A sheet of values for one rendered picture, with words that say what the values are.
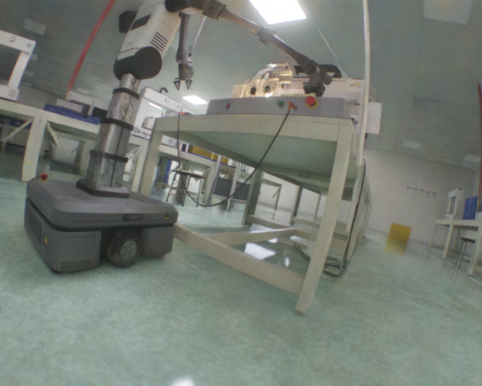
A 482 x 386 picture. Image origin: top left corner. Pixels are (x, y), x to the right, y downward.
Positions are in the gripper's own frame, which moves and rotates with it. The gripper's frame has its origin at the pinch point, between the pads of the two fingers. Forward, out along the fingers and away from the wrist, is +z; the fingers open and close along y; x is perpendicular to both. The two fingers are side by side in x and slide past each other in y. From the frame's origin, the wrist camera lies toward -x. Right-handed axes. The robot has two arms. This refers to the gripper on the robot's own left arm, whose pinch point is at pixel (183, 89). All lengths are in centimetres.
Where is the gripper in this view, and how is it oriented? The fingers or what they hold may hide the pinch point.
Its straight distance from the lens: 177.5
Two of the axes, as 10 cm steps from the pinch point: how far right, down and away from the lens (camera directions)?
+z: 0.0, 8.8, 4.8
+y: -8.9, -2.1, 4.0
